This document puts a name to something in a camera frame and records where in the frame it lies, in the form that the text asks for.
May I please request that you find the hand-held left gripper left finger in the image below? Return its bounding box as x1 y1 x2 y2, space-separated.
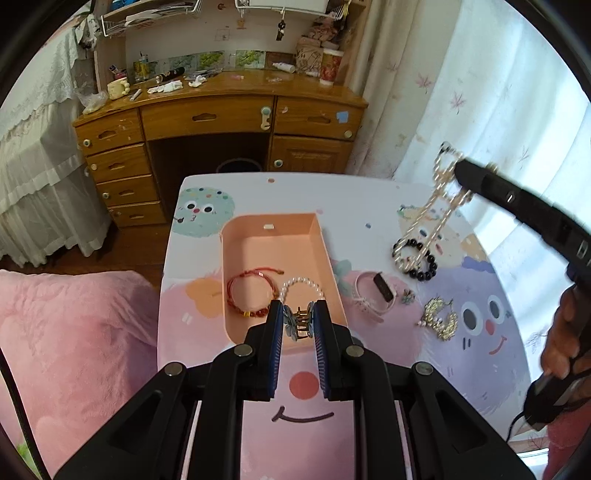
53 300 284 480

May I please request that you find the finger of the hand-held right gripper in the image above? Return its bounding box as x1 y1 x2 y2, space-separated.
455 158 591 280

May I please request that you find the gold pearl jewelry cluster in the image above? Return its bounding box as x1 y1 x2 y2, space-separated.
418 298 459 342

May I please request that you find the black bead bracelet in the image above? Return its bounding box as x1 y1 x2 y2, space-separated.
392 239 438 282

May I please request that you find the black round bin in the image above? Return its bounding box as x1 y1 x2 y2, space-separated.
216 158 264 174

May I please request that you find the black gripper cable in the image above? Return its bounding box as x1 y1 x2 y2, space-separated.
505 413 529 444

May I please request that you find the person's right forearm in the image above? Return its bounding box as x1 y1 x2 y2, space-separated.
545 383 591 480

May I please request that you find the white wire basket with tray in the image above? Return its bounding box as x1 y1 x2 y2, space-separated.
235 0 352 21

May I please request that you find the red string bracelet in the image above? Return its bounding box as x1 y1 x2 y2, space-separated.
226 270 278 319

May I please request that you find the red and white paper cup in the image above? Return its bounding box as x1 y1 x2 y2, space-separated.
320 47 345 88

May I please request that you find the clear plastic bag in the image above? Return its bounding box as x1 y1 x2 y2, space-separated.
76 90 109 115

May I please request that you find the brown doodled paper bag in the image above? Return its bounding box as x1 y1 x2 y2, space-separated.
295 37 328 77

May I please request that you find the white band wristwatch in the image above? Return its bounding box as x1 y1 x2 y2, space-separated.
352 271 399 324

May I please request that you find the pink plastic tray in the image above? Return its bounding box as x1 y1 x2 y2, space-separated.
221 212 348 356

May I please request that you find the long pearl chain necklace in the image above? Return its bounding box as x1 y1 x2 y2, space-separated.
396 141 474 273

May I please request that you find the thin black cable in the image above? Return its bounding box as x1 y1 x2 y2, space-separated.
0 346 49 480

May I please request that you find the white lace cloth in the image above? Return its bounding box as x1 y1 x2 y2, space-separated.
0 28 114 268

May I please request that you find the white wire shelf basket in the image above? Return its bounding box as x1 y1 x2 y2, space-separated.
100 0 204 38

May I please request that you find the white pearl bracelet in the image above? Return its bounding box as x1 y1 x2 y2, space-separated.
278 276 324 308

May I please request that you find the pink fluffy blanket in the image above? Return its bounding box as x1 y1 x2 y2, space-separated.
0 269 167 480

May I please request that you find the wooden desk with drawers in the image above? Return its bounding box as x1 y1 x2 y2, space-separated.
73 69 369 228

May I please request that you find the cartoon printed tablecloth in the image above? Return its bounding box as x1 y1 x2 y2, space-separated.
157 172 529 480

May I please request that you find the blue and gold hair claw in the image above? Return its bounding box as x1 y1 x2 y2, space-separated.
283 305 317 342

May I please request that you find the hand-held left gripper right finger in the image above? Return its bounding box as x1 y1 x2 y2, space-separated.
313 299 536 480

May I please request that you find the person's right hand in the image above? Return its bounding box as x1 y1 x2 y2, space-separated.
540 285 591 379

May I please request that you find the white leaf print curtain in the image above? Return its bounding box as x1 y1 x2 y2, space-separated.
346 0 591 296

